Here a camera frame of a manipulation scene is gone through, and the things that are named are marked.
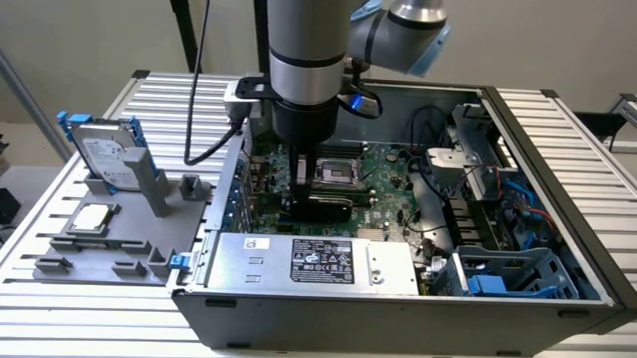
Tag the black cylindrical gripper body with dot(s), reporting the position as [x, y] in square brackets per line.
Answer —
[304, 121]

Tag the black graphics card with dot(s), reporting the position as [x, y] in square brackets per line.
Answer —
[327, 209]

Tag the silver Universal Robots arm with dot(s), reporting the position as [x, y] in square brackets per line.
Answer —
[309, 33]

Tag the CPU socket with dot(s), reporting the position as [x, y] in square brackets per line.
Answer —
[336, 171]

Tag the green motherboard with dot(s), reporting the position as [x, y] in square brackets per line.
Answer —
[388, 194]

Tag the silver chipset heatsink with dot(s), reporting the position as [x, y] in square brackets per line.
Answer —
[371, 235]

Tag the silver power supply unit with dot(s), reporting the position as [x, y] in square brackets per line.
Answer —
[309, 264]

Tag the blue case latch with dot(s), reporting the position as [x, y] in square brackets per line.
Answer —
[181, 262]

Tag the black vertical pole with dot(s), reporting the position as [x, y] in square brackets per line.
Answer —
[185, 33]

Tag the metal drive cage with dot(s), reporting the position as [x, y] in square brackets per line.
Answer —
[473, 156]

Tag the grey parts rack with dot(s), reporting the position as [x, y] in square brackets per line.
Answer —
[134, 238]

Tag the hard disk in blue carrier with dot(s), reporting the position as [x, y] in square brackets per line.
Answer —
[108, 156]

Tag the silver CPU chip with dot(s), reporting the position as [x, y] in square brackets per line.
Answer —
[94, 219]

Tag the black open PC case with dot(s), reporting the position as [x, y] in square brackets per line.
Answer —
[399, 320]

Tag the blue grey disk bay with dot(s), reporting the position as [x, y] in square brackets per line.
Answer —
[514, 272]

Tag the black box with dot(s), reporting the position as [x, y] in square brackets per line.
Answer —
[7, 205]

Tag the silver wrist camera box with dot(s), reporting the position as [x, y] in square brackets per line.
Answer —
[238, 108]

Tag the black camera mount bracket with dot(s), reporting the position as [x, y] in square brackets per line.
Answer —
[252, 87]

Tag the aluminium frame post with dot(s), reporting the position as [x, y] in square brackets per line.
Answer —
[30, 108]

